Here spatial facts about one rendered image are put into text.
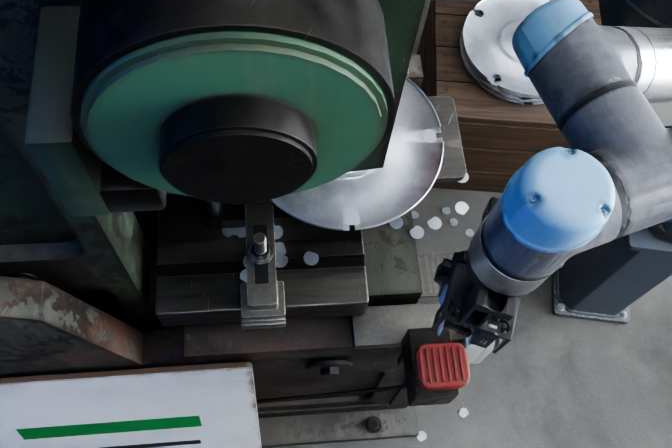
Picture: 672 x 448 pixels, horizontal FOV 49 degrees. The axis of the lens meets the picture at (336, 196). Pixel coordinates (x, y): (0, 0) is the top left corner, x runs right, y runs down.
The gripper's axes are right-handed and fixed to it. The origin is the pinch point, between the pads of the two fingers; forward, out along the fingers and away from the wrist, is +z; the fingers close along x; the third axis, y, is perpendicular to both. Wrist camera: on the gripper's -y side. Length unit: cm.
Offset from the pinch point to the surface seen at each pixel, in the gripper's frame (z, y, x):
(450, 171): 8.6, -22.9, -4.2
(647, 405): 84, -26, 62
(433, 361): 11.1, 3.9, 0.6
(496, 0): 46, -94, -1
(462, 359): 11.0, 2.4, 4.1
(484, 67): 46, -75, 1
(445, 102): 8.4, -34.1, -7.8
